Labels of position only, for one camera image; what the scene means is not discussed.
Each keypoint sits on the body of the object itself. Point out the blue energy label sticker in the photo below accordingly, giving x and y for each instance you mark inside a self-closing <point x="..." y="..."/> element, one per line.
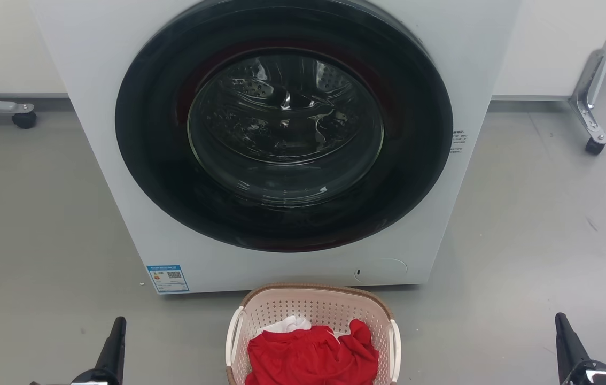
<point x="168" y="279"/>

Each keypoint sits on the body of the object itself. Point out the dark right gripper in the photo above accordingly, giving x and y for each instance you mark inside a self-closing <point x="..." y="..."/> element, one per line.
<point x="599" y="375"/>

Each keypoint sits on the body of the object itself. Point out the round white filter cover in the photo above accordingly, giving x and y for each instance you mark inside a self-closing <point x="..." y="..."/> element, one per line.
<point x="383" y="270"/>

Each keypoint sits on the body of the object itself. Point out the round black washer door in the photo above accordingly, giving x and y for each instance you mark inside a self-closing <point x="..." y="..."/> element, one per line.
<point x="148" y="133"/>

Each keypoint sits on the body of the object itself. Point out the red garment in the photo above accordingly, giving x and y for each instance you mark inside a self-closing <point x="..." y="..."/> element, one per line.
<point x="308" y="358"/>

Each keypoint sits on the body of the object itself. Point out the white front-load washing machine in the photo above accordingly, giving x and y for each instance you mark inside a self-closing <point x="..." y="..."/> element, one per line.
<point x="94" y="160"/>

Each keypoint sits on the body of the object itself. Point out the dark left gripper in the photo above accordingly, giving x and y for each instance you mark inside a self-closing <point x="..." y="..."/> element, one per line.
<point x="97" y="378"/>

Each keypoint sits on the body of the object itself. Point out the pink perforated laundry basket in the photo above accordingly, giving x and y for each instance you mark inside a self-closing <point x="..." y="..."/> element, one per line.
<point x="303" y="303"/>

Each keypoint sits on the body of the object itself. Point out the black caster wheel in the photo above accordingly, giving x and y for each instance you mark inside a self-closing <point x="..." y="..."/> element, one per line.
<point x="24" y="120"/>
<point x="595" y="146"/>

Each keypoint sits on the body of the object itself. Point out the white garment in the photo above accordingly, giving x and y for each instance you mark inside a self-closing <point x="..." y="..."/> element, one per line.
<point x="291" y="324"/>

